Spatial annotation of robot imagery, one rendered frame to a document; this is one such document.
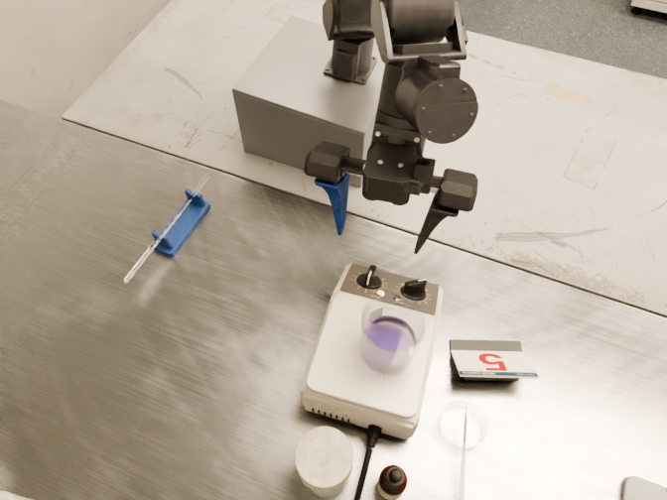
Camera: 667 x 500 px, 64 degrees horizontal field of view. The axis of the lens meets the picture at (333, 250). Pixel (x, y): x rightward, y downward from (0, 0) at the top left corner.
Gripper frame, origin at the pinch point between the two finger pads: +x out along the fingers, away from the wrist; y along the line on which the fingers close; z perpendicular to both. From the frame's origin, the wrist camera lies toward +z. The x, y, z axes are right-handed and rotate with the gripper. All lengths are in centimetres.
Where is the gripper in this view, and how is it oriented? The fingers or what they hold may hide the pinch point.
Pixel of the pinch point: (382, 216)
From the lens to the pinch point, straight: 62.4
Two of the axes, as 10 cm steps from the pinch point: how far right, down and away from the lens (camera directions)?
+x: -1.4, 8.7, 4.8
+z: -2.5, 4.3, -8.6
